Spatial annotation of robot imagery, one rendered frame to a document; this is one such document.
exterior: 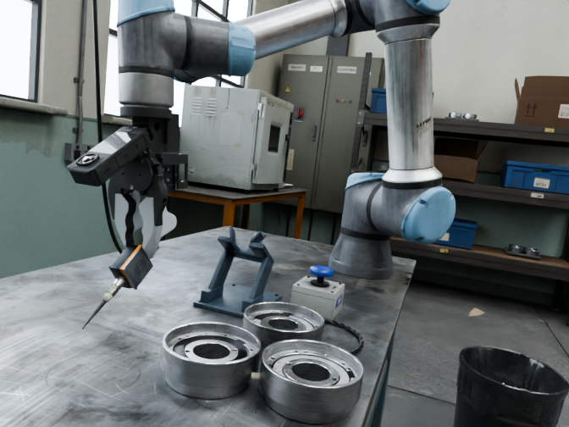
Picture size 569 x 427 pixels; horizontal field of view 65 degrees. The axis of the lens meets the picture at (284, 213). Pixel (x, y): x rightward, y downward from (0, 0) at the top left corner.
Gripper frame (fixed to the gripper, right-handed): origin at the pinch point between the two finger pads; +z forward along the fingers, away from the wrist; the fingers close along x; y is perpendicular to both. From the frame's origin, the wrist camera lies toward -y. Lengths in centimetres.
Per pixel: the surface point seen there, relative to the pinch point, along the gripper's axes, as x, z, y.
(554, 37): -83, -118, 411
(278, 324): -21.4, 8.1, 3.7
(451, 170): -16, -2, 344
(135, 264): -1.3, 1.8, -1.7
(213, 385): -23.1, 7.6, -14.2
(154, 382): -16.1, 9.0, -14.6
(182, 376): -20.2, 6.9, -15.3
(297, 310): -22.7, 7.1, 7.2
